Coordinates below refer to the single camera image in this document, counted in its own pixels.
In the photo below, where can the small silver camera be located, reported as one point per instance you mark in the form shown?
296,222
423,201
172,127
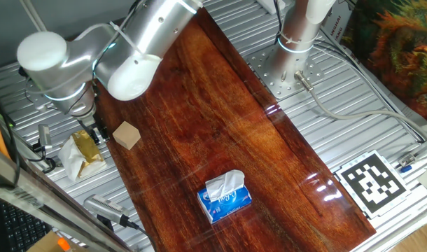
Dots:
45,136

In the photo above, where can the orange marker cap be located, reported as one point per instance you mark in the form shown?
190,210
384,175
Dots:
63,244

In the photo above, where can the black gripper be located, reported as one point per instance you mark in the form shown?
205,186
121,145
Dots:
101,125

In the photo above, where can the small blue cap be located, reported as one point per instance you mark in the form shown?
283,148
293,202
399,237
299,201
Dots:
406,168

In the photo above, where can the aluminium frame beam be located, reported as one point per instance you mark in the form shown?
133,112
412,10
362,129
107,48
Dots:
42,196

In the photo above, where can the grey conduit pipe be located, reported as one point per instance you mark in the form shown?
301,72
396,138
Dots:
33,15

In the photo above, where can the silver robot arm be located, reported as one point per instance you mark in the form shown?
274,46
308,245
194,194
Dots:
147,31

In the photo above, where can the colourful printed poster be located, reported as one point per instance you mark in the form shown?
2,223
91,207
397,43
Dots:
392,52

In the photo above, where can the brown cardboard box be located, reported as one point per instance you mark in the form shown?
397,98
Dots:
45,245

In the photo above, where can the silver ribbed camera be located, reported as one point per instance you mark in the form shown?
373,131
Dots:
105,208

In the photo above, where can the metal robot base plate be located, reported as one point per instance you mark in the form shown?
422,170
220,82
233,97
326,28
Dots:
266,75

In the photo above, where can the black keyboard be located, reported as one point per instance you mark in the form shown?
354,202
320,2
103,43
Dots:
21,227

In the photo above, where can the small wooden block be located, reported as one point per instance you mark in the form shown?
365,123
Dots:
126,134

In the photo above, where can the blue tissue pack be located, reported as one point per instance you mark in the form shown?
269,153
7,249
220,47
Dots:
227,201

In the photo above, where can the black and white marker board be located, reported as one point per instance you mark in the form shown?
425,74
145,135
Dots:
372,183

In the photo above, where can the glossy reddish wooden board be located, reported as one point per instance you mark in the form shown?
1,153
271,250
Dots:
217,122

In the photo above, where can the small metal bracket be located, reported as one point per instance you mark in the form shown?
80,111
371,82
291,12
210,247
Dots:
406,160

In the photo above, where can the gold and white tissue packet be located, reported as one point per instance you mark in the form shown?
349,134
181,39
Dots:
84,154

